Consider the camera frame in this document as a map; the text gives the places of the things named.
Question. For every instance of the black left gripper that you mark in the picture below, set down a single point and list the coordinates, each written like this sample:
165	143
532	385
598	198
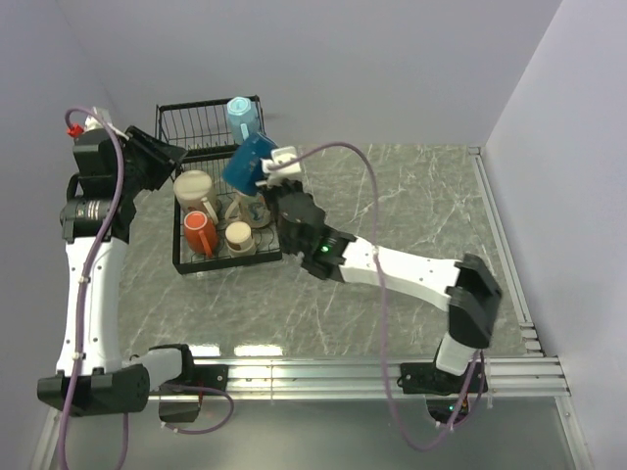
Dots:
163	156

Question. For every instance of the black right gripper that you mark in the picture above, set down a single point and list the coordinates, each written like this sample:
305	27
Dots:
272	190

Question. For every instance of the beige dragon print mug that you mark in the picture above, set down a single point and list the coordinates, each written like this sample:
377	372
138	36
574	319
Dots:
249	209

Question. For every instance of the cream mug green inside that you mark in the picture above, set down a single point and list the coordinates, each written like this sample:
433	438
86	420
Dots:
195	191

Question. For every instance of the stainless steel cup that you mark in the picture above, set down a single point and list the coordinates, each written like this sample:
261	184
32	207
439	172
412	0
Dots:
240	241

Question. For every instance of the dark blue scalloped mug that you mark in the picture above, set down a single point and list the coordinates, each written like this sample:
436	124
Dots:
244	168

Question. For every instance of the light blue faceted mug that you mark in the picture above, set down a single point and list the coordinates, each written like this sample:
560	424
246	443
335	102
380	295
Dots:
242	118

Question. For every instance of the pink mug orange handle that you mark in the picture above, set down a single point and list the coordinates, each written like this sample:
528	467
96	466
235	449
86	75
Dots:
200	233

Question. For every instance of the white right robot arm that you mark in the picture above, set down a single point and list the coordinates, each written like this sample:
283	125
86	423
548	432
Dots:
465	289

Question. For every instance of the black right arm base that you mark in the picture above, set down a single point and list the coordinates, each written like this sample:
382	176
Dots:
425	379

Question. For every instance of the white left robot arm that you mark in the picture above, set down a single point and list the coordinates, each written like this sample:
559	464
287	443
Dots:
91	377

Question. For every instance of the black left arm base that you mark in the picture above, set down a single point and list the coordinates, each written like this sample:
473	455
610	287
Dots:
197	403

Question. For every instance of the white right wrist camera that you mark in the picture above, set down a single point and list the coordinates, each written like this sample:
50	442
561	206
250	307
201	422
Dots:
282	165

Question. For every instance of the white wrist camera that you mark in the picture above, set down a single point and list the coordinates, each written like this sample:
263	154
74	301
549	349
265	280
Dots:
282	165
95	117

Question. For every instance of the black wire dish rack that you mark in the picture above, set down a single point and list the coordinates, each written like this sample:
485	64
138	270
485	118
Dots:
201	128

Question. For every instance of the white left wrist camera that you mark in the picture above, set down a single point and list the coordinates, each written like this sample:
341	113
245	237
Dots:
95	117

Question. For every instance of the aluminium mounting rail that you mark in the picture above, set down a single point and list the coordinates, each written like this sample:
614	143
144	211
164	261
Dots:
360	378

